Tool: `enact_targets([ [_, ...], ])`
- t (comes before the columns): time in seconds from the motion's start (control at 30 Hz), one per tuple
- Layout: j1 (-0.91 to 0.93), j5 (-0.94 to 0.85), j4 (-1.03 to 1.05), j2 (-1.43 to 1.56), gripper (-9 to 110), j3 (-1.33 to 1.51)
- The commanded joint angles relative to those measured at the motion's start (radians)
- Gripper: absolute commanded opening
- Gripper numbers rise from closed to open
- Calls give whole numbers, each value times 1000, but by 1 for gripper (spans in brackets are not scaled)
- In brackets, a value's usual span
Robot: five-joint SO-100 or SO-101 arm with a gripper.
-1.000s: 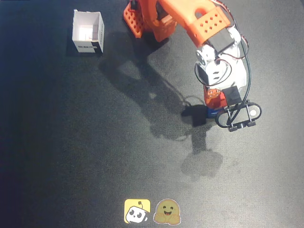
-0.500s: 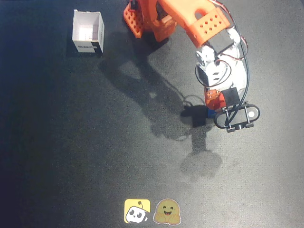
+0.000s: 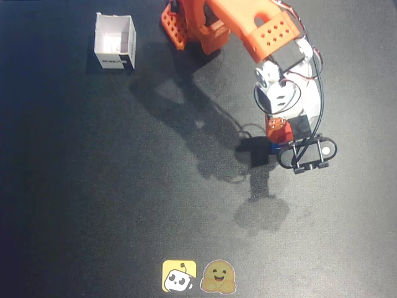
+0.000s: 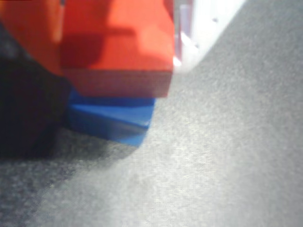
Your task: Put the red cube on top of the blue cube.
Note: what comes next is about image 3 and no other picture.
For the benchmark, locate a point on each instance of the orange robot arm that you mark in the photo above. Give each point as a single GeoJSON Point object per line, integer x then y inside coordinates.
{"type": "Point", "coordinates": [248, 21]}

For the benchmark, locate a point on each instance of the black oval webcam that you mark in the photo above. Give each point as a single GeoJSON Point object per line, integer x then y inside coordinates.
{"type": "Point", "coordinates": [310, 153]}

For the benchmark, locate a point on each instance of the blue wooden cube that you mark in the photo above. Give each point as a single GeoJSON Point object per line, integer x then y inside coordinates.
{"type": "Point", "coordinates": [273, 148]}

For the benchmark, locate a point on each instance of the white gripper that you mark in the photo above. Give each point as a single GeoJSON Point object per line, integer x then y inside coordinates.
{"type": "Point", "coordinates": [278, 130]}

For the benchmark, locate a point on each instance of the white open cardboard box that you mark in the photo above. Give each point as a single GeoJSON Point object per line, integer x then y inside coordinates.
{"type": "Point", "coordinates": [114, 40]}

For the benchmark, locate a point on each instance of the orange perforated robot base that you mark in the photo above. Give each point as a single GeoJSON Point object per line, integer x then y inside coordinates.
{"type": "Point", "coordinates": [173, 26]}

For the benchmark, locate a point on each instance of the yellow robot face sticker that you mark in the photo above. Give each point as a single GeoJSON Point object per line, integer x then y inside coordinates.
{"type": "Point", "coordinates": [178, 275]}

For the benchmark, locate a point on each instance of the hugging face emoji sticker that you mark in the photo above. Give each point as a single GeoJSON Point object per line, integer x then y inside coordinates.
{"type": "Point", "coordinates": [218, 276]}

